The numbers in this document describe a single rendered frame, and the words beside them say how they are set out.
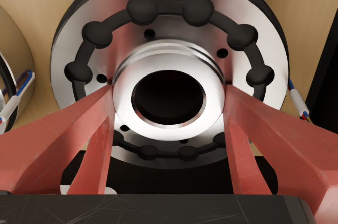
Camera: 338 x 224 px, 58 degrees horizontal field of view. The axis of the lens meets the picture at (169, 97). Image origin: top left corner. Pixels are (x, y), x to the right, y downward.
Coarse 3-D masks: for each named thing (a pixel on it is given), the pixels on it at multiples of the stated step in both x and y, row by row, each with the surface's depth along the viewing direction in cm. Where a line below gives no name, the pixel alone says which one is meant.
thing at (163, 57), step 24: (144, 48) 12; (168, 48) 11; (192, 48) 12; (120, 72) 12; (144, 72) 12; (192, 72) 12; (216, 72) 12; (120, 96) 13; (216, 96) 12; (144, 120) 13; (168, 120) 14; (192, 120) 13; (216, 120) 13
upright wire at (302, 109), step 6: (294, 90) 13; (294, 96) 13; (300, 96) 13; (294, 102) 13; (300, 102) 12; (300, 108) 12; (306, 108) 12; (300, 114) 12; (306, 114) 12; (306, 120) 12
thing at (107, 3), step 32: (96, 0) 11; (128, 0) 11; (160, 0) 11; (192, 0) 11; (224, 0) 11; (64, 32) 11; (96, 32) 12; (128, 32) 11; (160, 32) 11; (192, 32) 11; (224, 32) 11; (256, 32) 12; (64, 64) 12; (96, 64) 12; (224, 64) 12; (256, 64) 13; (288, 64) 12; (64, 96) 13; (256, 96) 13; (128, 128) 15; (128, 160) 16; (160, 160) 16; (192, 160) 16
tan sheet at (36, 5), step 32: (0, 0) 14; (32, 0) 14; (64, 0) 14; (288, 0) 14; (320, 0) 14; (32, 32) 15; (288, 32) 15; (320, 32) 14; (32, 96) 18; (288, 96) 17
